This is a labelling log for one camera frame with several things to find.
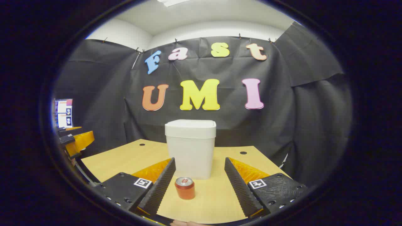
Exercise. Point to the grey metal bar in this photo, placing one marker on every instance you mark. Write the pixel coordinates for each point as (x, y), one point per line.
(85, 174)

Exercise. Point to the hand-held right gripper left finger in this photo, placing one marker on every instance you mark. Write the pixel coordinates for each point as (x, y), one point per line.
(160, 185)

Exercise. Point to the red pop can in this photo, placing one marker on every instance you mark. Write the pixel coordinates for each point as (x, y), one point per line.
(185, 191)

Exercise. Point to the white desktop garbage bin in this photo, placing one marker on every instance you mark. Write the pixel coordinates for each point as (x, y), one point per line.
(191, 150)

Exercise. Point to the ceiling light panel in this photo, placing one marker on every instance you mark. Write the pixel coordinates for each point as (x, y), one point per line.
(172, 2)

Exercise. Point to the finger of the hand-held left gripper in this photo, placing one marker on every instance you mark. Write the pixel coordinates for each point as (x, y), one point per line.
(80, 141)
(67, 131)

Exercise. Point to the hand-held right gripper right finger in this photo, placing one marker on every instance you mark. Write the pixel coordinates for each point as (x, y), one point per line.
(240, 188)

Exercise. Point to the computer monitor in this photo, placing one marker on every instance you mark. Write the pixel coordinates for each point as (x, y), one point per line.
(64, 113)

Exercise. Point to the wooden desktop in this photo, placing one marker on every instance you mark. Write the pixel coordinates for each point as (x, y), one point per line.
(207, 207)

